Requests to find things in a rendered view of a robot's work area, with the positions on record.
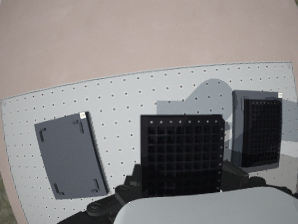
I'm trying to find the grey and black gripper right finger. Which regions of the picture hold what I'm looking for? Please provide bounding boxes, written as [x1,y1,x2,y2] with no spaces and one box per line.
[220,160,298,199]

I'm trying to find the black well plate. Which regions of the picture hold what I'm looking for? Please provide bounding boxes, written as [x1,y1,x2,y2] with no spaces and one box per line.
[140,114,225,198]
[241,99,282,168]

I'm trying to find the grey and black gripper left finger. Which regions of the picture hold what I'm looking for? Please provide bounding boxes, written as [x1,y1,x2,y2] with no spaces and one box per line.
[57,164,143,224]

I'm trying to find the grey perforated base plate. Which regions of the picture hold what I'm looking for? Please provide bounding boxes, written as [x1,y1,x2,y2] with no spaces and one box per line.
[0,61,298,224]

